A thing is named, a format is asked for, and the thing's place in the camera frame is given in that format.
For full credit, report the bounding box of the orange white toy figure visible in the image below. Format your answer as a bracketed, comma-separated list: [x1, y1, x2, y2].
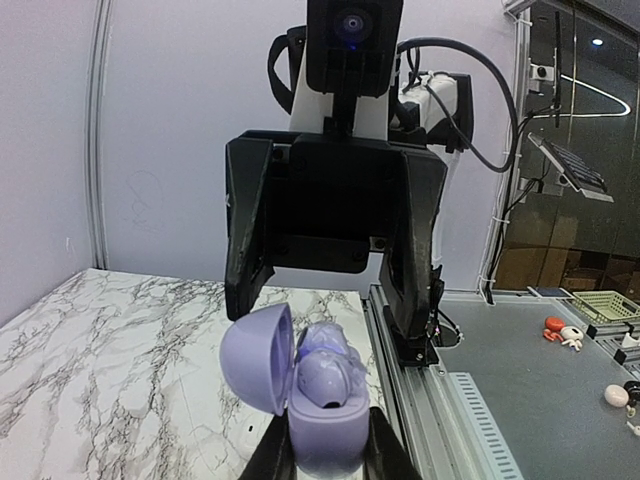
[542, 316, 584, 352]

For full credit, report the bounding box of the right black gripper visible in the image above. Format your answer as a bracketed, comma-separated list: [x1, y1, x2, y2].
[225, 134, 447, 367]

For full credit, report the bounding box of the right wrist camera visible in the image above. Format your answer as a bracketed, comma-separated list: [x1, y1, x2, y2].
[306, 1, 403, 137]

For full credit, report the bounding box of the pale green plastic basket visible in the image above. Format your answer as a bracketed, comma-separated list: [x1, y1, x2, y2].
[573, 291, 639, 325]

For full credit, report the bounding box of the aluminium front rail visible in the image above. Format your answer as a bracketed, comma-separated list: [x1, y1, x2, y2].
[365, 286, 523, 479]

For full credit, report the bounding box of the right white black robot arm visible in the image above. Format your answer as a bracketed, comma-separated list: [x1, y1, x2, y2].
[225, 28, 473, 366]

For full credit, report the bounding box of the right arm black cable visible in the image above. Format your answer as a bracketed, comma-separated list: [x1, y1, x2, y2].
[267, 34, 519, 174]

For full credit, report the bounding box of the aluminium corner post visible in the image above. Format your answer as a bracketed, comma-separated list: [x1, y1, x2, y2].
[84, 0, 114, 270]
[478, 1, 533, 305]

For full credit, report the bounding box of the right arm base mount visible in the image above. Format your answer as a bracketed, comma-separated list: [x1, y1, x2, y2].
[426, 265, 464, 348]

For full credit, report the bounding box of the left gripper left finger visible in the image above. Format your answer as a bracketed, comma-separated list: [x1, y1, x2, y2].
[239, 416, 297, 480]

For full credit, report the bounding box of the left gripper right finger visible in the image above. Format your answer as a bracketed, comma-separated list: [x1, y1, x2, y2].
[363, 407, 422, 480]

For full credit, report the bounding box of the right aluminium corner post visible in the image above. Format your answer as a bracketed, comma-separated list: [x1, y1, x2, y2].
[478, 1, 533, 305]

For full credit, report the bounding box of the purple earbud charging case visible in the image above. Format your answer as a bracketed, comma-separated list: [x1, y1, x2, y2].
[219, 303, 370, 478]

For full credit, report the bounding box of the tablet on stand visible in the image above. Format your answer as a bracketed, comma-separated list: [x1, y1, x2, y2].
[527, 133, 614, 203]

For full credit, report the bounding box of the left aluminium corner post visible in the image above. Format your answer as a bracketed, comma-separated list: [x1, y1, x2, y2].
[84, 0, 114, 270]

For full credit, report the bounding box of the pink white earbud case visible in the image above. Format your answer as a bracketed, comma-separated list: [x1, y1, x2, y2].
[604, 384, 629, 408]

